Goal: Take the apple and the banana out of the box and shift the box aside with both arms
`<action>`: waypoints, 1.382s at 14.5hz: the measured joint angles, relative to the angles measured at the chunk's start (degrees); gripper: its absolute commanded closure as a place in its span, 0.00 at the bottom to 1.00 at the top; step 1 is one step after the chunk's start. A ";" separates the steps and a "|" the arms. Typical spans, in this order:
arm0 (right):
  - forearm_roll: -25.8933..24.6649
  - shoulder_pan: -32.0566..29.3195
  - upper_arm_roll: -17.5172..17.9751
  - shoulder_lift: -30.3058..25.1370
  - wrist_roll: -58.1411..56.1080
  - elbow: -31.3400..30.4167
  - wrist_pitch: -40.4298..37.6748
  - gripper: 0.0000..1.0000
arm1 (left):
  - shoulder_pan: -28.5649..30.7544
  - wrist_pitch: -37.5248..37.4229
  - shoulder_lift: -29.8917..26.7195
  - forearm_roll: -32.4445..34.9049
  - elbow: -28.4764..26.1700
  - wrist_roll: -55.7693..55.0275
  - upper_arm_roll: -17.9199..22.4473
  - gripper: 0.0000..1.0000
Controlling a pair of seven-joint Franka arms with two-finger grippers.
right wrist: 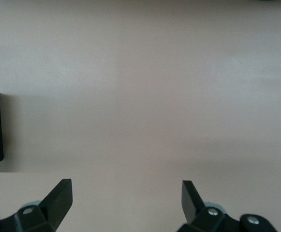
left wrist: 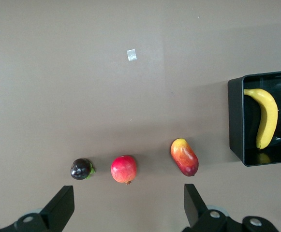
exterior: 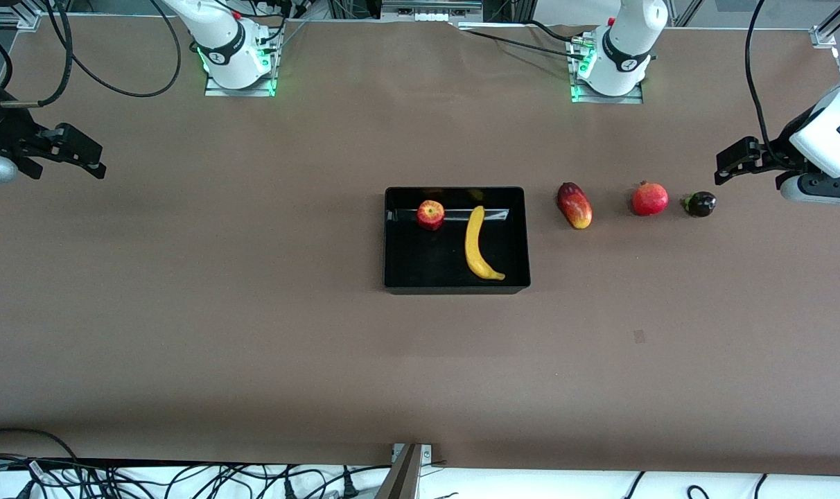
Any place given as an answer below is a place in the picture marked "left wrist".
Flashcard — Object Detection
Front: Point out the red yellow mango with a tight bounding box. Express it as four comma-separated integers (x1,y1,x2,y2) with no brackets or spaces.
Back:
170,138,199,177

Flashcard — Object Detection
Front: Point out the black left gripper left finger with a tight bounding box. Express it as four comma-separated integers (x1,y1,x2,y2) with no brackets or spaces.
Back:
14,185,75,232

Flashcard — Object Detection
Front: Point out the small square tape piece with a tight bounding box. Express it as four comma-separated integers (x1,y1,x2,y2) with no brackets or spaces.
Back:
126,49,137,61

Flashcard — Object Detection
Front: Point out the red pomegranate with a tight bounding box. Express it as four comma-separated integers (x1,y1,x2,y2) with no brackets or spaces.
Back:
110,155,138,186

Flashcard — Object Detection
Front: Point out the black plastic box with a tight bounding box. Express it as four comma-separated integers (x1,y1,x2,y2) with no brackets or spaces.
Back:
227,69,281,167

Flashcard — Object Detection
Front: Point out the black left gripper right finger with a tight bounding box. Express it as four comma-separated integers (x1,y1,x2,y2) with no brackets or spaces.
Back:
182,184,242,232

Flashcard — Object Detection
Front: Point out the dark purple mangosteen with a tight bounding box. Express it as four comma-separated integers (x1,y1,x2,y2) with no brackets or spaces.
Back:
70,158,96,181

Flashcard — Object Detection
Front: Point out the yellow banana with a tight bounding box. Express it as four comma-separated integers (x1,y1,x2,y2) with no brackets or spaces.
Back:
243,88,279,150

